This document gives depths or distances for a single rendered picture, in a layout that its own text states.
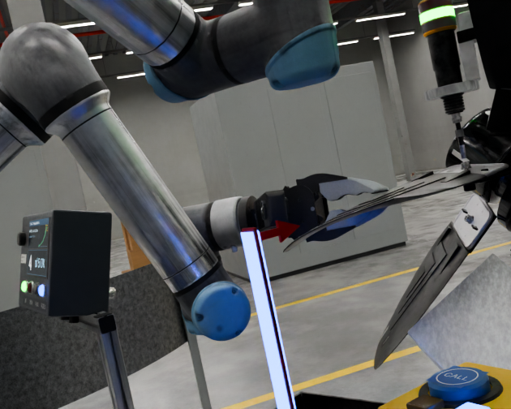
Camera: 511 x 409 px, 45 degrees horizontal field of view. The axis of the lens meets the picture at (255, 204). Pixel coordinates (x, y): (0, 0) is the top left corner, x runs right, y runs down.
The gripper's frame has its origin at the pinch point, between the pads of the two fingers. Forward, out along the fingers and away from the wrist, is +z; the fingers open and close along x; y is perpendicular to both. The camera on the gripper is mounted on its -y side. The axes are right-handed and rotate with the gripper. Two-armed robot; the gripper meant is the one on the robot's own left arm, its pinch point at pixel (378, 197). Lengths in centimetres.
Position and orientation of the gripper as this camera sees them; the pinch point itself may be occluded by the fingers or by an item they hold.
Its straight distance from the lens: 83.8
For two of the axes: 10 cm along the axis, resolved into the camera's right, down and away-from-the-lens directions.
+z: 9.2, -1.7, -3.6
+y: 3.6, -0.2, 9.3
